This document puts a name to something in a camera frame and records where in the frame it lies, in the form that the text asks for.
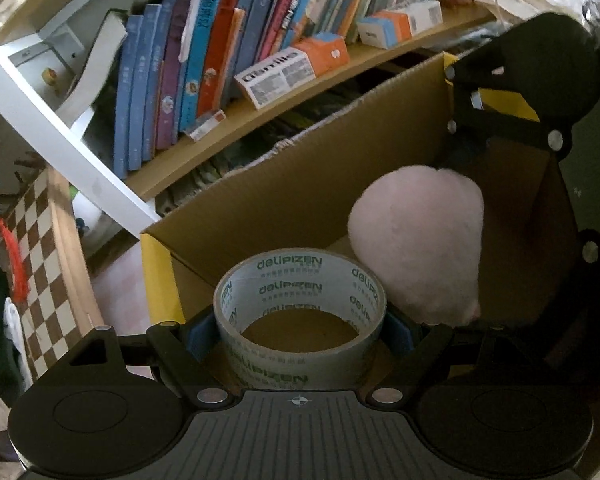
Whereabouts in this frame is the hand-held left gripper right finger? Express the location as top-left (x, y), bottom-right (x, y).
top-left (362, 310), bottom-right (516, 406)

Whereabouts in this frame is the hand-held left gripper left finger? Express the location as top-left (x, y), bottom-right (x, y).
top-left (67, 312), bottom-right (231, 408)

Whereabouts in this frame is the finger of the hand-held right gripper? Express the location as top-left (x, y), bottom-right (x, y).
top-left (542, 152), bottom-right (600, 386)
top-left (445, 35), bottom-right (574, 162)

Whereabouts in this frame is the pink plush toy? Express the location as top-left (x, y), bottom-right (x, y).
top-left (347, 165), bottom-right (485, 326)

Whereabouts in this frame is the grey adhesive tape roll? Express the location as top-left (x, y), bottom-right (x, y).
top-left (214, 247), bottom-right (387, 392)

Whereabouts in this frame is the yellow cardboard box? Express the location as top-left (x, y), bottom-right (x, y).
top-left (140, 51), bottom-right (581, 391)

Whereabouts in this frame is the orange white carton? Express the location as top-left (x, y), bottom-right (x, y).
top-left (356, 0), bottom-right (443, 50)
top-left (233, 32), bottom-right (351, 110)

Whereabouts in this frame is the wooden chessboard box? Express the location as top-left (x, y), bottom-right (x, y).
top-left (5, 165), bottom-right (106, 381)

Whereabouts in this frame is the red tassel ornament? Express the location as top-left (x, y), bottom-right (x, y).
top-left (0, 202), bottom-right (31, 303)

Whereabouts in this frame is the small white orange box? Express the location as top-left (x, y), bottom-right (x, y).
top-left (184, 109), bottom-right (227, 142)

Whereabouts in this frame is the white wooden bookshelf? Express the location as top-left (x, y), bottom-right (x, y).
top-left (0, 0), bottom-right (496, 231)

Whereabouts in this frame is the row of colourful books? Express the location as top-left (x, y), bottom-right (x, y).
top-left (112, 0), bottom-right (461, 178)

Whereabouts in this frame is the thick grey-covered book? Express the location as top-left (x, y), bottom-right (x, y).
top-left (57, 10), bottom-right (129, 131)

